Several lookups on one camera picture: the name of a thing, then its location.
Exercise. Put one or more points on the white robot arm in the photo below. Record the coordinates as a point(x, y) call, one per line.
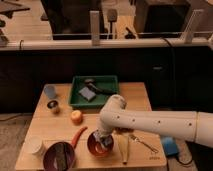
point(187, 125)

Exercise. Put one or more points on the blue towel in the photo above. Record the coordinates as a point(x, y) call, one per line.
point(105, 142)

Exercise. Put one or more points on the dark grape bunch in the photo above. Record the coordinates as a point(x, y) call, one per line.
point(123, 130)

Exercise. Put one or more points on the orange apple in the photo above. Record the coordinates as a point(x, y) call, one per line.
point(76, 116)

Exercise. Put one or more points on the red bowl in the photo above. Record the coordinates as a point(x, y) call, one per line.
point(95, 148)

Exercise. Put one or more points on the black handled brush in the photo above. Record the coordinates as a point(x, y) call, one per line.
point(90, 83)

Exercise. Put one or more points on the orange carrot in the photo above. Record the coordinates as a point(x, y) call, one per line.
point(76, 137)

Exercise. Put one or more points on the dark spatula in bowl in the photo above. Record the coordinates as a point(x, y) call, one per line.
point(61, 157)

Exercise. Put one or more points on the white paper cup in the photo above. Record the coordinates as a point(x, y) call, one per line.
point(35, 146)

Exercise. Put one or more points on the green plastic tray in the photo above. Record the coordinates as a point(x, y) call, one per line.
point(105, 81)

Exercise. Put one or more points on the small metal can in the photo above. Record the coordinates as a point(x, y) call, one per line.
point(53, 106)

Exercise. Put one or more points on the wooden cutting board table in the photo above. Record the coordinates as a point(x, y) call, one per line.
point(53, 128)

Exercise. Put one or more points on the silver fork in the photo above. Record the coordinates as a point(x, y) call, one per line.
point(136, 139)

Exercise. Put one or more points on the blue box on floor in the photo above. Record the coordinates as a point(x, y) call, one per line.
point(169, 146)

